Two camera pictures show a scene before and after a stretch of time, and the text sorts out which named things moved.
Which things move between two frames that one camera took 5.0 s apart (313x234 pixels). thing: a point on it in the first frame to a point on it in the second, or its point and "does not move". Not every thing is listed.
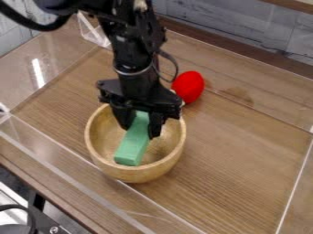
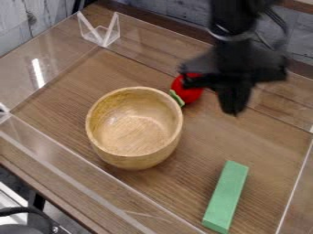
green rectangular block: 134,143 to 227,196
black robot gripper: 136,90 to 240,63
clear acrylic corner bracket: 92,31 does not move
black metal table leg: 39,201 does not move
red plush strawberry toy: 189,85 does not move
